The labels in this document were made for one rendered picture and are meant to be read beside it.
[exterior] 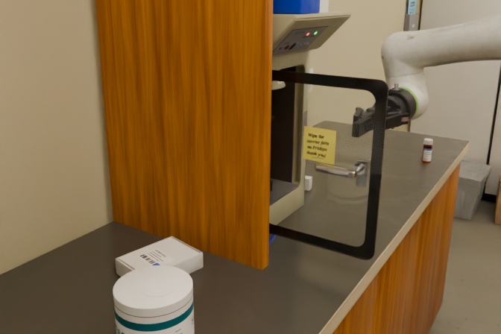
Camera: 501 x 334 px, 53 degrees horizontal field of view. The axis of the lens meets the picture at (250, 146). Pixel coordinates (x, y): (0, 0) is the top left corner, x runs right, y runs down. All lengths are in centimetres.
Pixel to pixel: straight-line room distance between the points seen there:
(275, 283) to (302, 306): 10
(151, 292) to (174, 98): 51
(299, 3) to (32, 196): 78
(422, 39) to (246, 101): 50
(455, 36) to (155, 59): 71
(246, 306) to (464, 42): 77
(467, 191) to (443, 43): 267
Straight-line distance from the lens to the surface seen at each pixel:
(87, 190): 143
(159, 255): 119
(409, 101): 129
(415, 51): 135
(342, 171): 105
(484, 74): 415
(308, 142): 112
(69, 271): 126
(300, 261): 124
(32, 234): 136
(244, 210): 116
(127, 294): 86
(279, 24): 111
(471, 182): 386
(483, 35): 127
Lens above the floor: 155
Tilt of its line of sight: 17 degrees down
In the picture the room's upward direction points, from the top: straight up
